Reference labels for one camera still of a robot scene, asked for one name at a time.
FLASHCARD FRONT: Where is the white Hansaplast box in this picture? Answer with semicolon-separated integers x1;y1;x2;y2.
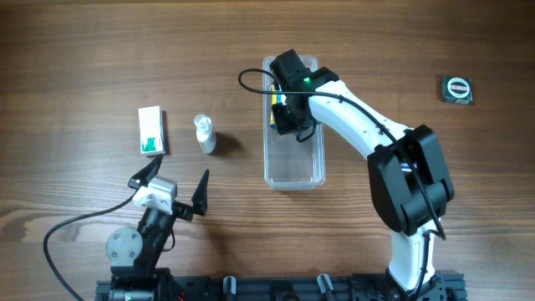
400;161;418;172

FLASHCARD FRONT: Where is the white green medicine box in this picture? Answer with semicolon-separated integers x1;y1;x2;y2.
138;106;166;156

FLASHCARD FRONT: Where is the blue yellow VapoDrops box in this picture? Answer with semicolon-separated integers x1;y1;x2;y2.
269;94;286;130

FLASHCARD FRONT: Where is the small white spray bottle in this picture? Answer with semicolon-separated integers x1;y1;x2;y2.
194;115;217;155

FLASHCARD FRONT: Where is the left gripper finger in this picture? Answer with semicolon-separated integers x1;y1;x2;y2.
191;169;210;216
127;154;163;189

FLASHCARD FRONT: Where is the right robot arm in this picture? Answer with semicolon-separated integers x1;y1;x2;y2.
267;49;454;298

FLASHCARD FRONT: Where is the clear plastic container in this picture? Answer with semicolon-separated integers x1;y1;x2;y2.
261;54;326;191

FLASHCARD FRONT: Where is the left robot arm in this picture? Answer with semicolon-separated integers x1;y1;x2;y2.
95;155;210;301

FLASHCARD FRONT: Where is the dark green round-logo box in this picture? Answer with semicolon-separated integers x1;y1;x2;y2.
441;75;473;105

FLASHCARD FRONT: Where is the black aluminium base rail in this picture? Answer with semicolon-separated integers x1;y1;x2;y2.
94;273;467;301

